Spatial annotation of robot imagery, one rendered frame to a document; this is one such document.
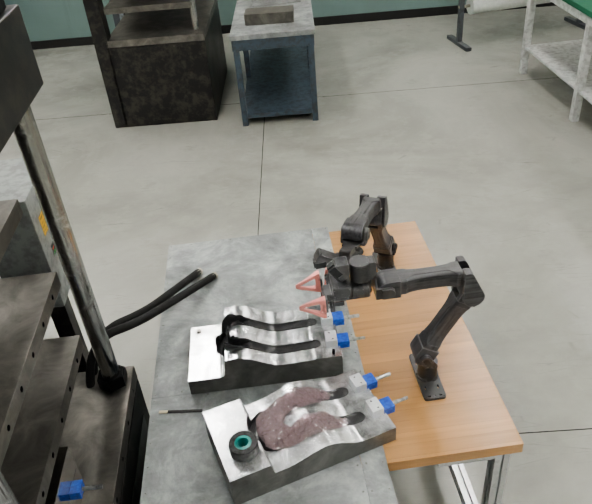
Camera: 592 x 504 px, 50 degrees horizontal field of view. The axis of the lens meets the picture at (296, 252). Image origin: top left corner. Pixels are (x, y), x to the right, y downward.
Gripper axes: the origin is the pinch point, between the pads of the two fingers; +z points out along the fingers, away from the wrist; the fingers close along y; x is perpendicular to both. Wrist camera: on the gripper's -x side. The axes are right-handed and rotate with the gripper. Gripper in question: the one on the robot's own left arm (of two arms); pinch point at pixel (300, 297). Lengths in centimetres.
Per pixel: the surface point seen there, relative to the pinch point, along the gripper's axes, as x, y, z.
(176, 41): 45, -412, 64
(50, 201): -33, -15, 63
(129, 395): 40, -11, 60
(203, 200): 119, -268, 53
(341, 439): 31.6, 26.2, -5.7
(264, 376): 35.4, -5.6, 14.5
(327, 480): 40, 33, 0
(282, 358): 31.3, -8.3, 7.9
